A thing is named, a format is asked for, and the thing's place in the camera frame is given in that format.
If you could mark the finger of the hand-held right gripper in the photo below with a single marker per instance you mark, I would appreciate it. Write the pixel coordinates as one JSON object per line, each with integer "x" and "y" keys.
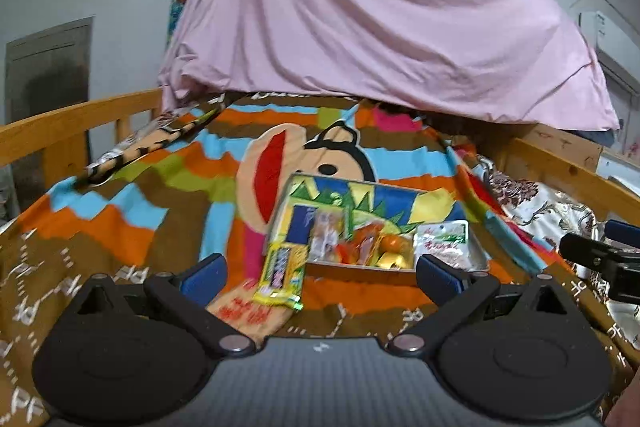
{"x": 622, "y": 229}
{"x": 580, "y": 248}

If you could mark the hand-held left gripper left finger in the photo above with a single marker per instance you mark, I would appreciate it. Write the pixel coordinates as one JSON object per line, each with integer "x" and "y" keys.
{"x": 206, "y": 278}

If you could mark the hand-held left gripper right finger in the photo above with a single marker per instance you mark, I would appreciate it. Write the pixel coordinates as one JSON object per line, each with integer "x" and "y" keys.
{"x": 434, "y": 279}

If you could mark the white green snack packet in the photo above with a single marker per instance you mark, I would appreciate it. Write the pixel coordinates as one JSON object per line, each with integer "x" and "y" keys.
{"x": 442, "y": 247}

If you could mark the gold foil snack packet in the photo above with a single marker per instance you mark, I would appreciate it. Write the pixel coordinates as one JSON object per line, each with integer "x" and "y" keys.
{"x": 395, "y": 260}

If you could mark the orange foil snack packet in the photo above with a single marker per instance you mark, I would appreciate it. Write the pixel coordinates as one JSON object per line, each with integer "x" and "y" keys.
{"x": 369, "y": 238}

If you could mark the orange red snack packet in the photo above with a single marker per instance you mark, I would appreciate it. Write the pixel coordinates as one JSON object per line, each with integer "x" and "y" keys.
{"x": 346, "y": 253}

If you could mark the cartoon printed tin tray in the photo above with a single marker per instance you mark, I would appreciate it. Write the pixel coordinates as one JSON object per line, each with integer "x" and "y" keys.
{"x": 380, "y": 202}

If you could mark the blue white snack packet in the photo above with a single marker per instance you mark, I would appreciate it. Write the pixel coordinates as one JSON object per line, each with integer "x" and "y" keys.
{"x": 300, "y": 227}

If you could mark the clear candy bar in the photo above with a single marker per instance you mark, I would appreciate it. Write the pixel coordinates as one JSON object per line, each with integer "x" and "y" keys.
{"x": 325, "y": 234}

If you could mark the person's right forearm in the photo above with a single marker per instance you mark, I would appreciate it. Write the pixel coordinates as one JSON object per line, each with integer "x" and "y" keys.
{"x": 625, "y": 402}

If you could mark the tan red-lettered snack packet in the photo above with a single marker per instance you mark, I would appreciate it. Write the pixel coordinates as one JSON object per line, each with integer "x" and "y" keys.
{"x": 245, "y": 314}

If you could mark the white cabinet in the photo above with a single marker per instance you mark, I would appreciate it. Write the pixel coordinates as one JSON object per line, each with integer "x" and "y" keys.
{"x": 620, "y": 167}

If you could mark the white brown floral quilt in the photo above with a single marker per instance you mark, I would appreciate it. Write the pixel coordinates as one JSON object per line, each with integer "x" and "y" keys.
{"x": 530, "y": 202}

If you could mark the yellow green snack packet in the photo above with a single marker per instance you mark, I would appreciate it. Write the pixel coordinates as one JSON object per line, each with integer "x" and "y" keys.
{"x": 277, "y": 277}

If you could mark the colourful cartoon printed blanket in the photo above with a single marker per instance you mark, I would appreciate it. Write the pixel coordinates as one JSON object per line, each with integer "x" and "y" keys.
{"x": 150, "y": 217}

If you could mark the leopard print cloth strip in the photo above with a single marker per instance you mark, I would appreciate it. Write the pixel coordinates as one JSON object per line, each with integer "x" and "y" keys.
{"x": 150, "y": 144}

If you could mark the white air conditioner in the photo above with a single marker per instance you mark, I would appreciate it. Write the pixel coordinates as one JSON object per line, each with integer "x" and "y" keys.
{"x": 612, "y": 37}

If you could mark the pink bed sheet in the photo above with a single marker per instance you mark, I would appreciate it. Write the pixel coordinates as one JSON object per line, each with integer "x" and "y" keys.
{"x": 375, "y": 17}

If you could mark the teal floral cloth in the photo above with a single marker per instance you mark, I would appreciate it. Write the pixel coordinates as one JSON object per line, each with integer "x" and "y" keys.
{"x": 180, "y": 2}

